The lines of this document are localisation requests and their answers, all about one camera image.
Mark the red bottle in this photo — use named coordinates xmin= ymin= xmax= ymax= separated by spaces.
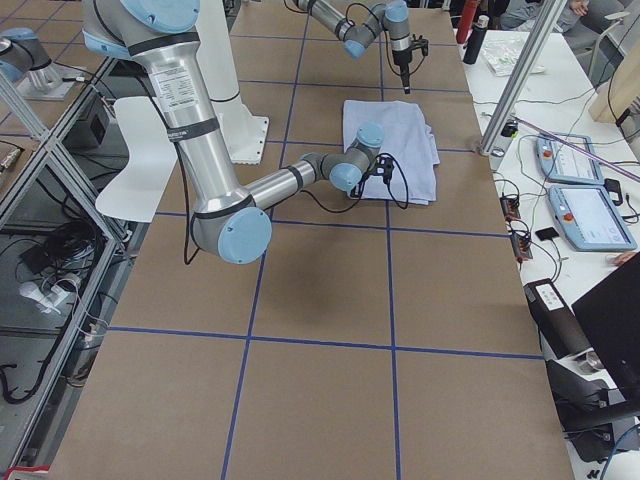
xmin=456 ymin=0 xmax=479 ymax=45

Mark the black box device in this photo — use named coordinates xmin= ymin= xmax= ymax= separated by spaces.
xmin=523 ymin=279 xmax=591 ymax=358

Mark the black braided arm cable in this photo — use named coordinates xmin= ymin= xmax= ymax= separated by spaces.
xmin=344 ymin=2 xmax=426 ymax=76
xmin=182 ymin=153 xmax=411 ymax=265

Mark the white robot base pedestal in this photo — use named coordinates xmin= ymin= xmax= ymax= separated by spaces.
xmin=196 ymin=0 xmax=269 ymax=165

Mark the black laptop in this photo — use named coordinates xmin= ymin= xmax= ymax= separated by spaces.
xmin=572 ymin=255 xmax=639 ymax=399

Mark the teach pendant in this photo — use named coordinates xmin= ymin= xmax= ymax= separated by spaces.
xmin=548 ymin=184 xmax=637 ymax=252
xmin=536 ymin=134 xmax=604 ymax=186

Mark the lower teach pendant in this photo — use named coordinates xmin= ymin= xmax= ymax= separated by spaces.
xmin=548 ymin=184 xmax=637 ymax=252

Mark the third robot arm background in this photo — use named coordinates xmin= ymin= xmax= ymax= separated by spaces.
xmin=1 ymin=27 xmax=86 ymax=101

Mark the aluminium frame post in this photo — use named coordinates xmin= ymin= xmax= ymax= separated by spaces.
xmin=477 ymin=0 xmax=566 ymax=156

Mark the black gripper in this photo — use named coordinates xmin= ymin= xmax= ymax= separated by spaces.
xmin=390 ymin=34 xmax=429 ymax=94
xmin=350 ymin=154 xmax=395 ymax=198

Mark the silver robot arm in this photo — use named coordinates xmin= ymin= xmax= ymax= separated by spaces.
xmin=82 ymin=1 xmax=384 ymax=264
xmin=293 ymin=1 xmax=429 ymax=94

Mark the light blue striped shirt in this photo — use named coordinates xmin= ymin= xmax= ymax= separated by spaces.
xmin=343 ymin=100 xmax=440 ymax=205

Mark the upper teach pendant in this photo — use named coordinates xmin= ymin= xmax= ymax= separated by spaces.
xmin=536 ymin=134 xmax=604 ymax=186

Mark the black water bottle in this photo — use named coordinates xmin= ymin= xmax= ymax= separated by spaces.
xmin=462 ymin=15 xmax=490 ymax=65

